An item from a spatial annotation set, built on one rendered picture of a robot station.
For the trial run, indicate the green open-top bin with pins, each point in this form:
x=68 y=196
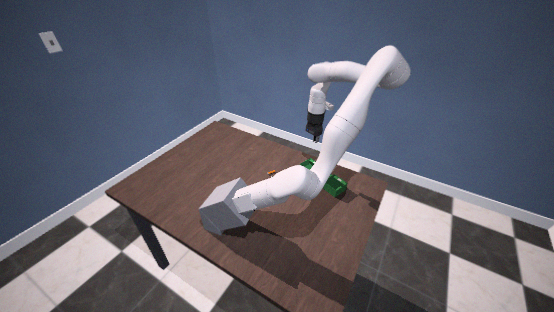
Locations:
x=332 y=183

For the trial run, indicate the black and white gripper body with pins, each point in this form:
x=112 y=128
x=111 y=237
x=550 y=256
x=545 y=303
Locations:
x=315 y=116

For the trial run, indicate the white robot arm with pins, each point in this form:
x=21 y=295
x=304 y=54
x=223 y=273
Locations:
x=387 y=66

